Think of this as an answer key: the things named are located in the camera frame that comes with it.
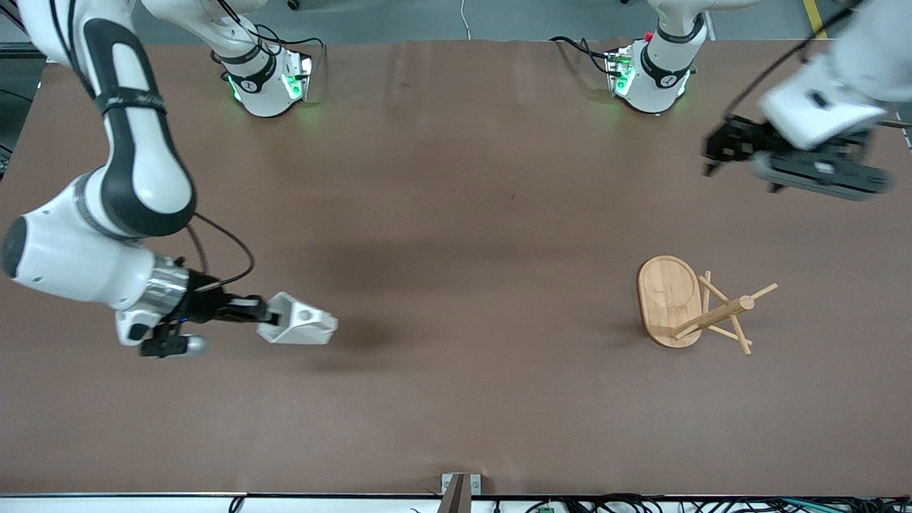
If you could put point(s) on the white faceted plastic cup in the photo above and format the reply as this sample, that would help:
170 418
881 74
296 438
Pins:
303 324

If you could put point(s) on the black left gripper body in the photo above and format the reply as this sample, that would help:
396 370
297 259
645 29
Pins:
741 142

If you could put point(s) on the aluminium post with bracket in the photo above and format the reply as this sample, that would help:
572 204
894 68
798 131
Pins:
459 491

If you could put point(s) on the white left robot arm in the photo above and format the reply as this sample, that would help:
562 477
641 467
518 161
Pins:
855 64

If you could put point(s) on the wooden cup rack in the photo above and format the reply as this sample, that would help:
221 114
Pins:
670 299

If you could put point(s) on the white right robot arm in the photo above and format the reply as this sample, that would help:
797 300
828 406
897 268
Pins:
142 178

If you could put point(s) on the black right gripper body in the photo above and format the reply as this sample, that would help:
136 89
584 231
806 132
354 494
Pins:
204 302

